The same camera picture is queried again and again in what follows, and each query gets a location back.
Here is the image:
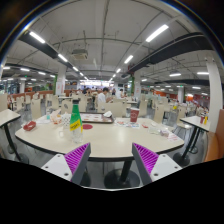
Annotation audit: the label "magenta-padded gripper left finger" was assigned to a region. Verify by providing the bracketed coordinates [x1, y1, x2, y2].
[41, 142, 92, 186]

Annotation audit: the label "printed paper flyer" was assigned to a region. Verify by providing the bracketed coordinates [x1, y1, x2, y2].
[114, 119, 141, 129]

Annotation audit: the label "group of ceiling lights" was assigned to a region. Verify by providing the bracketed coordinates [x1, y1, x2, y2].
[1, 23, 211, 91]

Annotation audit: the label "small printed paper slips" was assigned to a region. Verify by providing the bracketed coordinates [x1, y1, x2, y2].
[159, 128, 180, 142]

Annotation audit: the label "crumpled food wrapper bag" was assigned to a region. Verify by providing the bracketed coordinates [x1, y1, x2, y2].
[49, 109, 64, 125]

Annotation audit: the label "white paper leaflet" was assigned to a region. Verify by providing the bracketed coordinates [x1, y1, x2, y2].
[35, 116, 51, 125]

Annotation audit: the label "ceiling air conditioner unit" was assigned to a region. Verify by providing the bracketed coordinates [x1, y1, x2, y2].
[71, 49, 89, 61]

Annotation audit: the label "green drink bottle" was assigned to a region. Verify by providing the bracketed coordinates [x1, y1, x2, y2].
[69, 99, 84, 144]

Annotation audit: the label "group of beige chairs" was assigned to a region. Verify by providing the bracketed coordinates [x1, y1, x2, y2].
[0, 92, 214, 134]

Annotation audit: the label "dark food tray, paper liner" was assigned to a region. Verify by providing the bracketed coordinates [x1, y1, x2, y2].
[79, 112, 115, 124]

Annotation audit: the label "white side table, black leg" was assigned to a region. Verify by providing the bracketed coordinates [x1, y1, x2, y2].
[173, 115, 211, 168]
[0, 109, 30, 164]

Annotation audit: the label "red paper cup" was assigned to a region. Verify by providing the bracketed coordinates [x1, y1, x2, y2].
[129, 107, 141, 123]

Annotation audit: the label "red pouch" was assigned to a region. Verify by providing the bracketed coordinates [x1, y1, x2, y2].
[22, 120, 37, 132]

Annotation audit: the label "person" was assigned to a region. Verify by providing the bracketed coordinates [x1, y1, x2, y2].
[97, 87, 113, 104]

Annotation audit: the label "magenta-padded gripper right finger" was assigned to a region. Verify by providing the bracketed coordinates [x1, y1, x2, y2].
[131, 142, 183, 186]

